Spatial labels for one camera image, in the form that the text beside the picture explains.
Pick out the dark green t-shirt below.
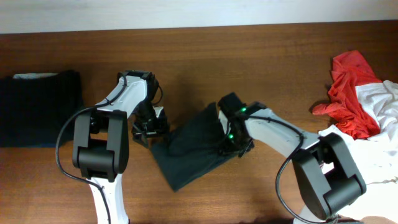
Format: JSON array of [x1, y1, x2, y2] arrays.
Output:
[[150, 103, 238, 192]]

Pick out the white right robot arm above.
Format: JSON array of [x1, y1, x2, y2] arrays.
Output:
[[218, 93, 366, 223]]

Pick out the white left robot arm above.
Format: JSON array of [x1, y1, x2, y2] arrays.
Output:
[[72, 70, 170, 223]]

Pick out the red shirt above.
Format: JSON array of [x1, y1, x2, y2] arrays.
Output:
[[312, 50, 382, 139]]

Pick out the folded black shirt stack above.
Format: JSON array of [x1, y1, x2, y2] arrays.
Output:
[[1, 70, 84, 147]]

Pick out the grey folded cloth under stack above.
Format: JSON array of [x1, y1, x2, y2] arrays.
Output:
[[13, 73, 57, 80]]

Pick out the white shirt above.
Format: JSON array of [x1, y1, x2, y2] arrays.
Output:
[[318, 80, 397, 222]]

